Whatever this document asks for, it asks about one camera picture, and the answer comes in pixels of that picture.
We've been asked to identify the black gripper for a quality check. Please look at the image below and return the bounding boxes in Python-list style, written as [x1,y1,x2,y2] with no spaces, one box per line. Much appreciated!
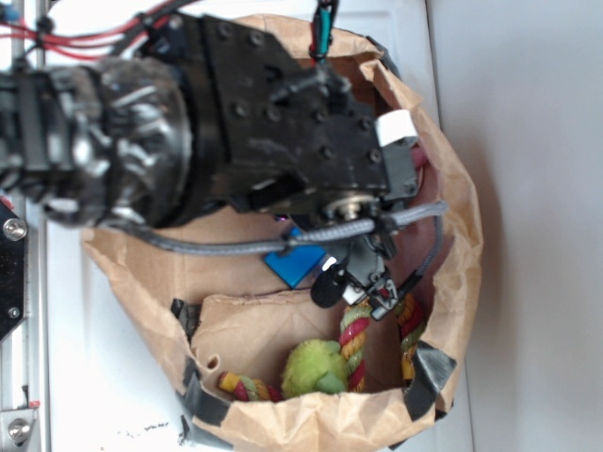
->
[159,15,418,215]

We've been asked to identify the multicoloured rope toy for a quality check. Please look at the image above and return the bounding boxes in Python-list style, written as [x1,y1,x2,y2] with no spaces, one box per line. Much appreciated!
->
[218,294,427,402]

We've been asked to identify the black mounting bracket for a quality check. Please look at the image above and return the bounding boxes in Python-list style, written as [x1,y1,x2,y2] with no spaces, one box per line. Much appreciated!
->
[0,196,27,342]

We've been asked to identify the brown paper bag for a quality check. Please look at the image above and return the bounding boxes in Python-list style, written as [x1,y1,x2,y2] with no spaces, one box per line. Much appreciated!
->
[82,30,483,451]

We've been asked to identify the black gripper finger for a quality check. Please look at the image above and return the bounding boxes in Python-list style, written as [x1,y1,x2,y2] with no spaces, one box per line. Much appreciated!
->
[324,219,399,320]

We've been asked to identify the grey braided cable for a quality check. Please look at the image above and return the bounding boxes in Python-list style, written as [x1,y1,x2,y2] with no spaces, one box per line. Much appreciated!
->
[101,201,448,302]

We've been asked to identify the blue wooden block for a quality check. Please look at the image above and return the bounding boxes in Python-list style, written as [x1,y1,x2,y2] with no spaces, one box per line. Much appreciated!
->
[263,245,326,289]

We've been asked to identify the pink plush bunny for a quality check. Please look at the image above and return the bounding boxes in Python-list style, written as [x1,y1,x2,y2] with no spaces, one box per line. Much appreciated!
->
[408,145,446,277]

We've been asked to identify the aluminium frame rail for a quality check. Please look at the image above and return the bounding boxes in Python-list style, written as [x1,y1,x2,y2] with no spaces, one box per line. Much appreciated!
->
[1,191,52,451]

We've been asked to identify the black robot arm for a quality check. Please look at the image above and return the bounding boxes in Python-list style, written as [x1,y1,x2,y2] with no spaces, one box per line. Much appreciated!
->
[1,4,418,319]

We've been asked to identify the green fuzzy ball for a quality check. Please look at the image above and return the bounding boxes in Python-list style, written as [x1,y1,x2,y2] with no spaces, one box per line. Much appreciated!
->
[281,339,348,399]

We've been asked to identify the red wires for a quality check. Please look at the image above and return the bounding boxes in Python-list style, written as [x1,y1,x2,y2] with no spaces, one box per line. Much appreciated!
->
[0,13,171,60]

